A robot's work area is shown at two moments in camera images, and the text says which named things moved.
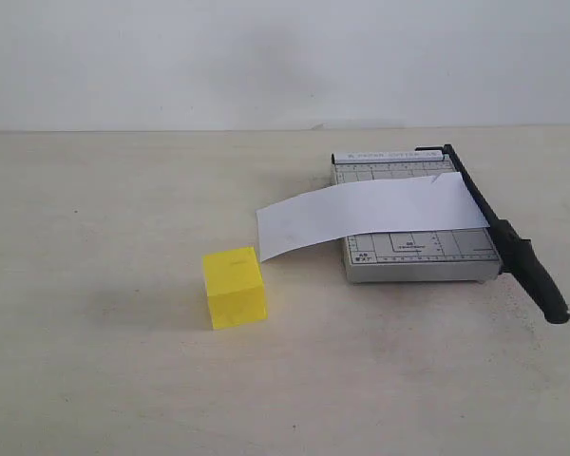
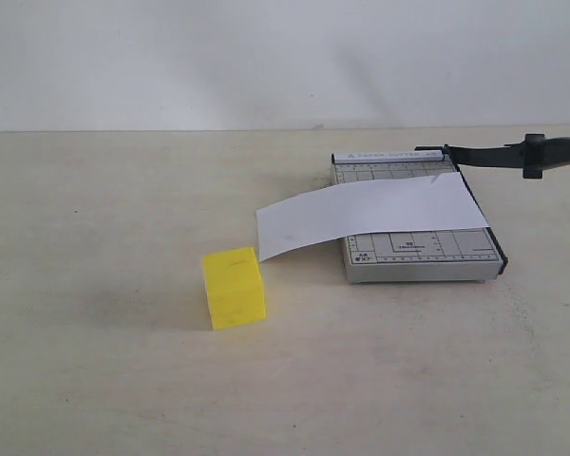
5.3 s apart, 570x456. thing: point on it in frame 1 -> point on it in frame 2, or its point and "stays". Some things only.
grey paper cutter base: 438,256 stays
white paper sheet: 414,203 stays
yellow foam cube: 236,291 stays
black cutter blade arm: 516,256 -> 533,156
